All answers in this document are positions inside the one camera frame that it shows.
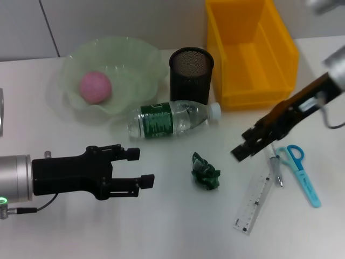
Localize silver white pen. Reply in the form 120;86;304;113
265;144;285;188

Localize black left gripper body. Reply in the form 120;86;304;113
31;145;113;201

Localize blue scissors with sheath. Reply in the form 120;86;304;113
275;145;322;208

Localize black mesh pen holder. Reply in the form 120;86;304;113
169;47;215;106

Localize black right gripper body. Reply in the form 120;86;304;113
258;72;339;142

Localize green plastic wrapper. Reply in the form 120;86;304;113
190;152;222;192

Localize clear plastic ruler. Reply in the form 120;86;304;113
232;172;273;236

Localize green label water bottle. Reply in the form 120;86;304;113
127;100;222;140

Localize pink peach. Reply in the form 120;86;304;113
79;71;113;105

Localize yellow plastic bin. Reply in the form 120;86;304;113
205;0;300;111

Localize translucent green fruit bowl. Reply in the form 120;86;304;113
58;36;168;116

